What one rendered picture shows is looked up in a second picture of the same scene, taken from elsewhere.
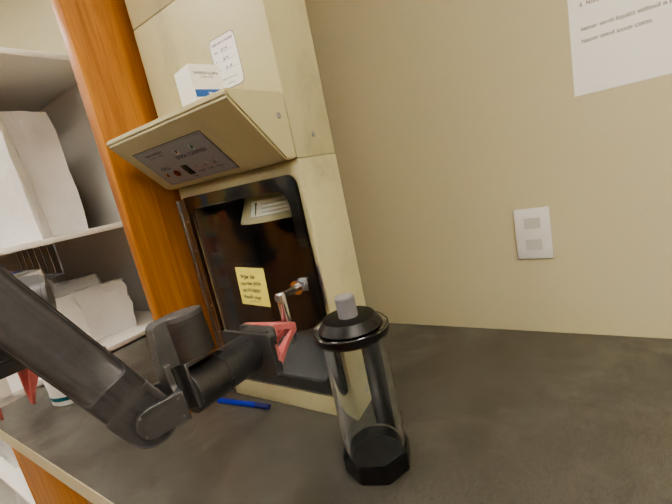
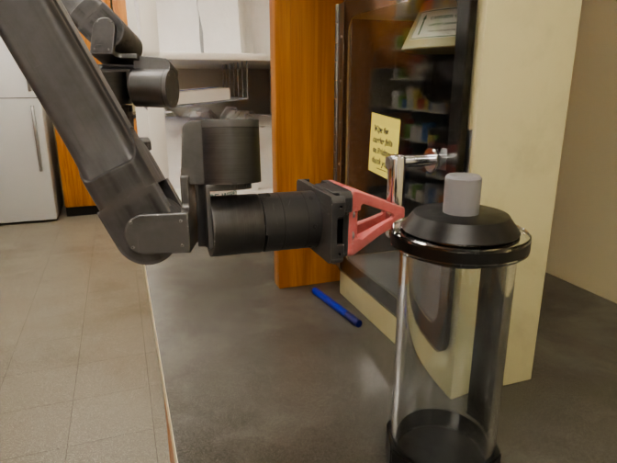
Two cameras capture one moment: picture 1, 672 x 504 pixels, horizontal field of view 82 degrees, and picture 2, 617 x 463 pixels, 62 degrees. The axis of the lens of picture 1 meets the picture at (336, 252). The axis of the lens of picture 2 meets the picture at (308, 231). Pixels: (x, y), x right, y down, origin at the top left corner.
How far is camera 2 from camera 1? 19 cm
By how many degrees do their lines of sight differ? 34
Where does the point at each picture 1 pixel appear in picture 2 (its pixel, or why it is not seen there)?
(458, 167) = not seen: outside the picture
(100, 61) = not seen: outside the picture
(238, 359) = (283, 214)
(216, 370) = (246, 212)
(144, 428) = (132, 235)
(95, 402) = (93, 180)
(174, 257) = (318, 86)
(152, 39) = not seen: outside the picture
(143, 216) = (294, 18)
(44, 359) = (59, 108)
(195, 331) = (231, 147)
